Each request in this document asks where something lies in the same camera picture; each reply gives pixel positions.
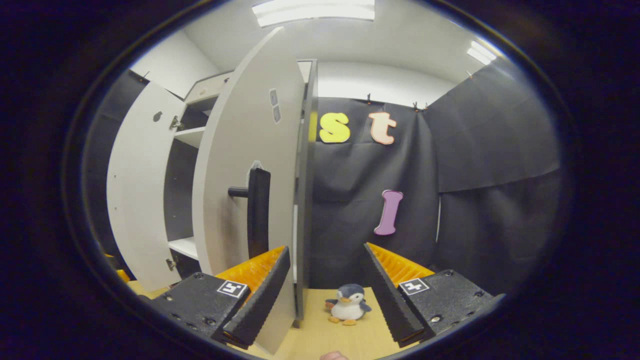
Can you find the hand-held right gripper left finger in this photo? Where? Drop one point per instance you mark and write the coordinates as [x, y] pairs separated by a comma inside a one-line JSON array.
[[265, 300]]

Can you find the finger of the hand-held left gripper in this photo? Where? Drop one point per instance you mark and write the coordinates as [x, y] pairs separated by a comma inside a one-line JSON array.
[[122, 275]]

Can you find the white and grey cabinet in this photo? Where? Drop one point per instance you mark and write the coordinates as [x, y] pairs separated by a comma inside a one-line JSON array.
[[307, 200]]

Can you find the black backdrop cloth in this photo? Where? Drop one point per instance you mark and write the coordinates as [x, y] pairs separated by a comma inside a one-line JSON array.
[[480, 225]]

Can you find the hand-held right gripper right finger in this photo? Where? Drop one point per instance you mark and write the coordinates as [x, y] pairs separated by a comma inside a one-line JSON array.
[[392, 300]]

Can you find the small ceiling light panel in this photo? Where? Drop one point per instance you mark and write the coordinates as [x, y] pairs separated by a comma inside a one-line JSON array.
[[481, 52]]

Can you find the long ceiling light panel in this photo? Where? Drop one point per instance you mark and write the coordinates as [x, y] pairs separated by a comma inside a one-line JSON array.
[[312, 11]]

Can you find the penguin plush toy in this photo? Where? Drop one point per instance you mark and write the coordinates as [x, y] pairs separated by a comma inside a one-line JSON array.
[[348, 305]]

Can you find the white cabinet door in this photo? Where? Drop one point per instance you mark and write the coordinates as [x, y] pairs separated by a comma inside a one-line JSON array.
[[140, 190], [235, 125]]

